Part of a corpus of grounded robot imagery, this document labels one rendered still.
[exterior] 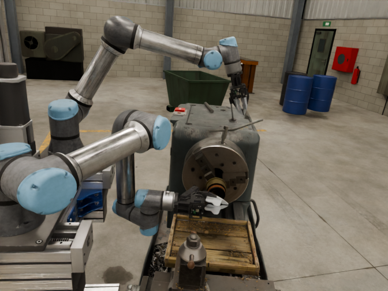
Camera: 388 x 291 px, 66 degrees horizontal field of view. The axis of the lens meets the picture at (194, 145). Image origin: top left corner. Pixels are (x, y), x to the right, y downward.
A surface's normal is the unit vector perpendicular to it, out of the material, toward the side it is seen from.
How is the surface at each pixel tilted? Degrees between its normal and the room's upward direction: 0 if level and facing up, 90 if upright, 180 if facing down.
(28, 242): 0
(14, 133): 90
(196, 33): 90
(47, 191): 91
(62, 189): 91
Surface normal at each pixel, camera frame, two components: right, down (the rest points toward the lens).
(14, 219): 0.48, 0.05
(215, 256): 0.07, -0.93
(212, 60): 0.07, 0.36
